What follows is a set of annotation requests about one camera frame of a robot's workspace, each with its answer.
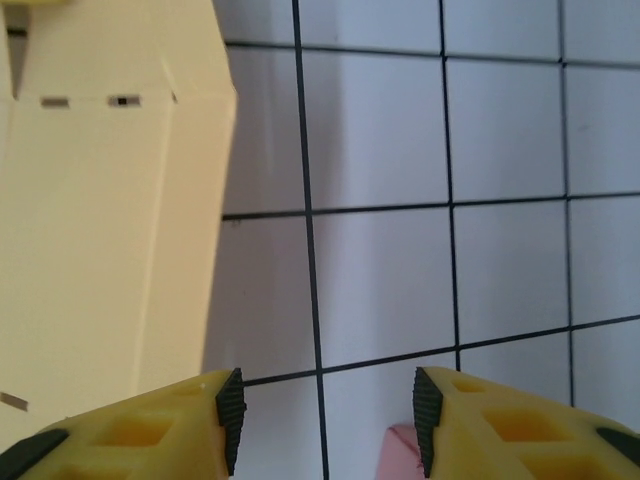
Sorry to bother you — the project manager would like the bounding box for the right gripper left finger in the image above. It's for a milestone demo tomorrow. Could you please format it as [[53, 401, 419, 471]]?
[[0, 368, 249, 480]]

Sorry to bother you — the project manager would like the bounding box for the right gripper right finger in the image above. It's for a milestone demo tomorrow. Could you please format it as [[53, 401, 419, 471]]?
[[412, 366, 640, 480]]

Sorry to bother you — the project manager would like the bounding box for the pink paper box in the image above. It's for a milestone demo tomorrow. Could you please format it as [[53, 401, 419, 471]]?
[[382, 423, 426, 480]]

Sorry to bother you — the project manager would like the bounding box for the yellow paper box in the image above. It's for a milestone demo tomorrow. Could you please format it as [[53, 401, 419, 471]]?
[[0, 0, 240, 436]]

